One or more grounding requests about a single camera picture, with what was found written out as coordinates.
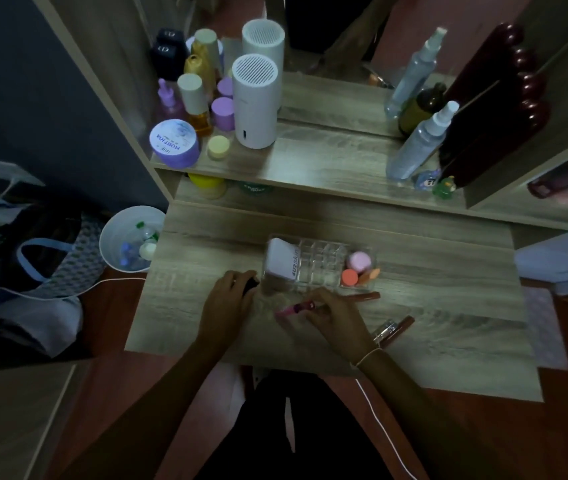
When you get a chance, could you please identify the person's right hand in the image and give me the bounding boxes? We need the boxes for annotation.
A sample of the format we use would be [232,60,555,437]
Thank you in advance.
[276,287,382,368]

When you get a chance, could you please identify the person's left hand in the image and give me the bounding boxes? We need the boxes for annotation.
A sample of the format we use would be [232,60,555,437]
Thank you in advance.
[197,270,261,356]

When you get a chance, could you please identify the pink lipstick tube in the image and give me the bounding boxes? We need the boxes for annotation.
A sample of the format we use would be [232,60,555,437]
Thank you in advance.
[275,301,317,318]

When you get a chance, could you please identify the person's left forearm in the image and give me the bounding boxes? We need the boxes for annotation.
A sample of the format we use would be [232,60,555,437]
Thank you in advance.
[57,340,229,480]

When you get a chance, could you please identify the person's right forearm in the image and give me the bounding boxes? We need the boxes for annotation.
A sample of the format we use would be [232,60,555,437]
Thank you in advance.
[355,349,519,480]

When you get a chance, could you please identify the white square box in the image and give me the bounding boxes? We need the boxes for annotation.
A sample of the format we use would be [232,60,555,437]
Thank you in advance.
[265,238,301,282]

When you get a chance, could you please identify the clear acrylic makeup organizer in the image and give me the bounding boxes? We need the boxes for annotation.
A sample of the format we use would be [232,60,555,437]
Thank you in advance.
[262,235,380,296]

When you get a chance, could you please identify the pink makeup sponge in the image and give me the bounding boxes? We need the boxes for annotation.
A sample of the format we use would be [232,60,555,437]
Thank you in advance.
[347,251,372,274]

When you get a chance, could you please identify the yellow lidded jar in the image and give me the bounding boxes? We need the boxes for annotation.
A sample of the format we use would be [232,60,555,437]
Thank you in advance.
[187,173,228,200]

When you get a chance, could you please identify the brown clear-capped lip gloss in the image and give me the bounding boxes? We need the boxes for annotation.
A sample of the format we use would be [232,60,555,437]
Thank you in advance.
[373,315,416,350]

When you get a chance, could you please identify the clear plastic bottle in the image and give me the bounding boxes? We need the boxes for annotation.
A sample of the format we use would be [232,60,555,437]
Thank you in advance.
[120,221,161,268]

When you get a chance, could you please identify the person's black trousers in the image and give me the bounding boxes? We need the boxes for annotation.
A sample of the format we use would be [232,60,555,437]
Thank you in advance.
[195,369,395,480]

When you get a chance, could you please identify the white waste bin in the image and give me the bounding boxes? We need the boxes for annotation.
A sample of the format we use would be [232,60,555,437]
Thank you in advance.
[98,205,167,273]

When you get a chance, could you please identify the small pale yellow jar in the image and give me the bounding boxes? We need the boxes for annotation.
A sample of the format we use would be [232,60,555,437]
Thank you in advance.
[207,135,231,161]

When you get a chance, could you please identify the purple round tub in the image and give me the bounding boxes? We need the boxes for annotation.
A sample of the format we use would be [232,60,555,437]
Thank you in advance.
[148,118,201,170]

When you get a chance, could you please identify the lilac capped jar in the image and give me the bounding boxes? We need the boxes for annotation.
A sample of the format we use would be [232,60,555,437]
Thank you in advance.
[211,97,236,132]

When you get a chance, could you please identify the white cylindrical grille device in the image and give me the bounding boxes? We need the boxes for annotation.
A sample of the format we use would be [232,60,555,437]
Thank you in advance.
[231,53,280,150]

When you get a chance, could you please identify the amber bottle with beige cap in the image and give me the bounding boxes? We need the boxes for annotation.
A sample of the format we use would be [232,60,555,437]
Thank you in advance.
[177,73,214,137]

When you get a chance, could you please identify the small blue figurine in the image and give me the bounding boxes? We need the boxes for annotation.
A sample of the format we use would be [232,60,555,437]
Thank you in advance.
[413,168,441,192]

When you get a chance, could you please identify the purple dropper bottle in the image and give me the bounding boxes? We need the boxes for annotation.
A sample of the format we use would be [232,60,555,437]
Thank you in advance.
[157,78,186,121]

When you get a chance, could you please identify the patterned tote bag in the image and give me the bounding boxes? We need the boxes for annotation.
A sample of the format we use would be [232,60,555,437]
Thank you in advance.
[0,194,111,301]

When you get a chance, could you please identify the small green figurine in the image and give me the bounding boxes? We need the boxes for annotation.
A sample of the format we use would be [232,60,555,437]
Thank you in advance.
[432,175,458,200]

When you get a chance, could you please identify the grey white cloth bag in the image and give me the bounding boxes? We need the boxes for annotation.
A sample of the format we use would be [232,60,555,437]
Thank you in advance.
[0,293,86,360]

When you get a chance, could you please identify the clear spray bottle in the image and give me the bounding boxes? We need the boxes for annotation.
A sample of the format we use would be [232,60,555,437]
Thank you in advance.
[385,100,460,182]

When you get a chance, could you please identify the black perfume bottle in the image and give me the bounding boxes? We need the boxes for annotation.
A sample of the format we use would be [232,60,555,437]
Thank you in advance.
[150,28,188,81]

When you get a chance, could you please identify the dark olive bottle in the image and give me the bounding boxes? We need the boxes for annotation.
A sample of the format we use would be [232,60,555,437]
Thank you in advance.
[398,83,448,138]

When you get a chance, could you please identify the vanity mirror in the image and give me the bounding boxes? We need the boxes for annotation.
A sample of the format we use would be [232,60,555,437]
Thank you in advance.
[133,0,535,139]

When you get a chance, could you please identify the pale patterned mat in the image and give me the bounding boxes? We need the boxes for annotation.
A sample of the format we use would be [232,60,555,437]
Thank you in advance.
[521,287,568,371]

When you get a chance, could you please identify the wooden side cabinet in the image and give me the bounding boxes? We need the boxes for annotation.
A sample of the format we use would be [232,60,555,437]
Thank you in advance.
[0,359,92,480]

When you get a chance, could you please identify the white folded sheets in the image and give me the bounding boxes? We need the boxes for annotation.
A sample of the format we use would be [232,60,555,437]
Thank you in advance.
[513,224,568,296]

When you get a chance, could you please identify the dark maroon bumpy case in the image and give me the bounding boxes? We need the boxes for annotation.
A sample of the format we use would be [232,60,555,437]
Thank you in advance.
[438,22,553,189]

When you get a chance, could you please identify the thin white bracelet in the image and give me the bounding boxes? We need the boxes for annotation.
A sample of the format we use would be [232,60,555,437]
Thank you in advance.
[349,347,382,370]

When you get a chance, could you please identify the white cable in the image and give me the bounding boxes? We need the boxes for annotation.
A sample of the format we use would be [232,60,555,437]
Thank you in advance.
[0,277,148,301]
[355,378,418,480]

